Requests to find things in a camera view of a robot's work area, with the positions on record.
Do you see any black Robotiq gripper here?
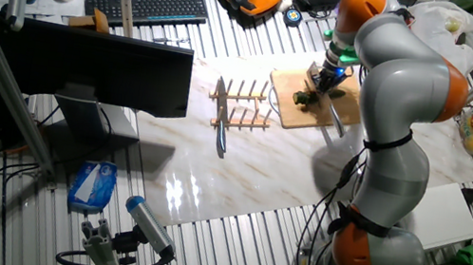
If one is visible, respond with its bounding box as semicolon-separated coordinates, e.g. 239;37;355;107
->
314;63;351;99

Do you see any steel cleaver with metal handle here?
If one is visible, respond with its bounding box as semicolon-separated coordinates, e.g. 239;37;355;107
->
295;60;357;139

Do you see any short cucumber piece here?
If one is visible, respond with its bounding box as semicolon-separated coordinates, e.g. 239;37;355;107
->
307;90;321;108

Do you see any round black blue disc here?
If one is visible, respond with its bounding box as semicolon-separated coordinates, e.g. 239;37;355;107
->
281;7;305;29

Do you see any wooden peg knife rack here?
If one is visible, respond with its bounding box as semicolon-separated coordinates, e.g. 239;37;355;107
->
203;72;278;138

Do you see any pointed steel kitchen knife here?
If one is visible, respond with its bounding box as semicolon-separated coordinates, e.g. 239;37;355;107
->
205;75;239;155

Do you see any white plastic bag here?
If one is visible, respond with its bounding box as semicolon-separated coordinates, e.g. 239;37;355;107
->
396;0;473;80

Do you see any white flat box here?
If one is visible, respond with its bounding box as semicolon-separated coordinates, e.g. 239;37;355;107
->
400;175;473;259

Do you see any black computer keyboard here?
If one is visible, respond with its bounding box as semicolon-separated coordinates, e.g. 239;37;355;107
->
80;0;213;43

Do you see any black computer monitor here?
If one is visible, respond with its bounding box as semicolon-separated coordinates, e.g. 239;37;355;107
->
0;13;199;162

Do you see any brown cardboard piece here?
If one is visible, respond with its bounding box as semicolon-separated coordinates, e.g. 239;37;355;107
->
66;3;114;35

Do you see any blue tissue pack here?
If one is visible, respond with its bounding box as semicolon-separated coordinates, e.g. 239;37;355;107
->
64;156;121;218

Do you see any wooden cutting board metal handle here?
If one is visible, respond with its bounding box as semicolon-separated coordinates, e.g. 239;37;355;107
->
261;59;370;142

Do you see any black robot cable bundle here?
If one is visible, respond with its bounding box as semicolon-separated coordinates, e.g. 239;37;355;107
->
291;144;473;265

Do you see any silver depth camera blue end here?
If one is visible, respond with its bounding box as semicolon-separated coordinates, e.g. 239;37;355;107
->
118;193;185;261

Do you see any aluminium profile camera stand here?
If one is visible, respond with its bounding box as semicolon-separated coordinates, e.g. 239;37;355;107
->
74;215;140;265

